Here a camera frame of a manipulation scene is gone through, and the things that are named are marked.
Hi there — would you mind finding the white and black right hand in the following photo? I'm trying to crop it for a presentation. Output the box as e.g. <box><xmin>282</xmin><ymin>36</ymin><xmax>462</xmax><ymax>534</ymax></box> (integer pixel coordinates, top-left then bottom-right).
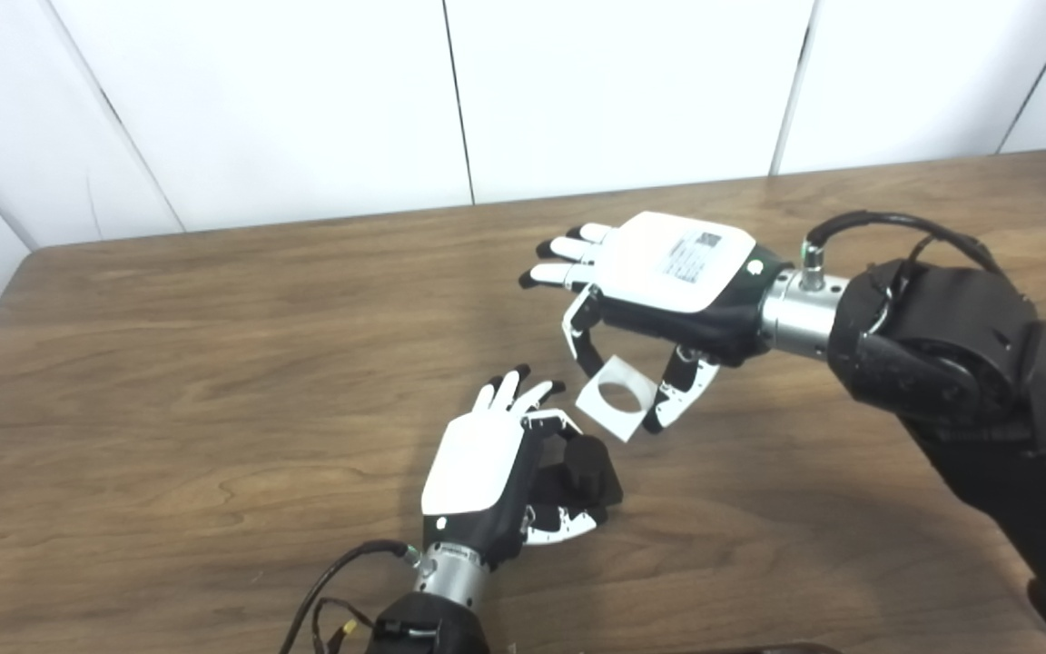
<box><xmin>518</xmin><ymin>211</ymin><xmax>792</xmax><ymax>435</ymax></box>

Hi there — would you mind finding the white and black left hand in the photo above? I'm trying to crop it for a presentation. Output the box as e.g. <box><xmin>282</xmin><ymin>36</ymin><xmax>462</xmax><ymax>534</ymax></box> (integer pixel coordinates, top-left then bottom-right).
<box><xmin>420</xmin><ymin>365</ymin><xmax>610</xmax><ymax>569</ymax></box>

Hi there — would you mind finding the black peg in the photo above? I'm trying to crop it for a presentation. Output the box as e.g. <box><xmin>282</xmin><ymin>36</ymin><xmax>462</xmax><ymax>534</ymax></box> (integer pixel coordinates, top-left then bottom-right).
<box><xmin>537</xmin><ymin>433</ymin><xmax>624</xmax><ymax>510</ymax></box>

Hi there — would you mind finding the white square piece with hole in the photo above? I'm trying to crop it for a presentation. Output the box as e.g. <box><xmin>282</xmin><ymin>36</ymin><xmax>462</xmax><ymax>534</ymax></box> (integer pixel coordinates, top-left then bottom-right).
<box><xmin>575</xmin><ymin>356</ymin><xmax>657</xmax><ymax>443</ymax></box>

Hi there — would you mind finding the thick black left wrist cable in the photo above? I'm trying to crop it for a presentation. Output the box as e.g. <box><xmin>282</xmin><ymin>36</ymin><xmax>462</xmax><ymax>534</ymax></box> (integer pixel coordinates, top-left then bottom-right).
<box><xmin>280</xmin><ymin>540</ymin><xmax>421</xmax><ymax>654</ymax></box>

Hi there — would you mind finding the thick black wrist cable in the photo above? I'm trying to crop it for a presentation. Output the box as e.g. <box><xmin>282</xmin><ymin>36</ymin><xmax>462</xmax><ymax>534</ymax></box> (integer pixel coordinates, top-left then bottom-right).
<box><xmin>800</xmin><ymin>211</ymin><xmax>1001</xmax><ymax>273</ymax></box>
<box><xmin>280</xmin><ymin>540</ymin><xmax>421</xmax><ymax>654</ymax></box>

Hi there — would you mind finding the thin cable with yellow plug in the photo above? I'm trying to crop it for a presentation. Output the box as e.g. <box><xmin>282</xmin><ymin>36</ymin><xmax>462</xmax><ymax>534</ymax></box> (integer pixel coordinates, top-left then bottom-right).
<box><xmin>312</xmin><ymin>598</ymin><xmax>374</xmax><ymax>654</ymax></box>

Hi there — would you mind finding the thick black right wrist cable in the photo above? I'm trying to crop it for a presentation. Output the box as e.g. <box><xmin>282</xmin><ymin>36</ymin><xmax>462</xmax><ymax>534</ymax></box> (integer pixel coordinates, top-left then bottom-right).
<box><xmin>800</xmin><ymin>211</ymin><xmax>1001</xmax><ymax>273</ymax></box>

